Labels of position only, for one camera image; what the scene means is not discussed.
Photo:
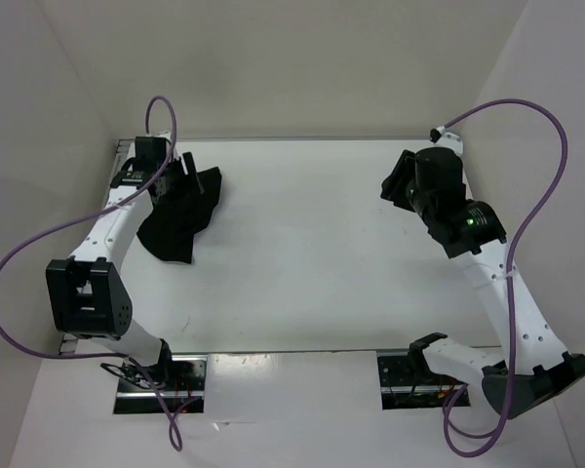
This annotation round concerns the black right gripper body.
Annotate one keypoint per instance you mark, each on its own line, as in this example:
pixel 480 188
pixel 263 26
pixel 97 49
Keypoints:
pixel 418 200

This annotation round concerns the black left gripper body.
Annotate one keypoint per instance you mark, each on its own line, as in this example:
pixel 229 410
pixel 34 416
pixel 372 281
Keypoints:
pixel 176 181

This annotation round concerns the black skirt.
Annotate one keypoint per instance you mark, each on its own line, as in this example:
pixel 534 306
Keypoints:
pixel 178 215

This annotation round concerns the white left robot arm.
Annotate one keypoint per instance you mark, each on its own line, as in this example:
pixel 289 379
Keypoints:
pixel 87 294

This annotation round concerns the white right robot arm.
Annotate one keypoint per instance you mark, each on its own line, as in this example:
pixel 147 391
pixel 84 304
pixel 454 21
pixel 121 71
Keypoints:
pixel 533 365

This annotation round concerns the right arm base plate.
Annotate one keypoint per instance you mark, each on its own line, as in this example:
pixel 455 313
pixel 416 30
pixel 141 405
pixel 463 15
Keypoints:
pixel 401 389

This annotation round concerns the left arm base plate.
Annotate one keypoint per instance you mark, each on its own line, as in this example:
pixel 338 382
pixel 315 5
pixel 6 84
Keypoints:
pixel 183 392

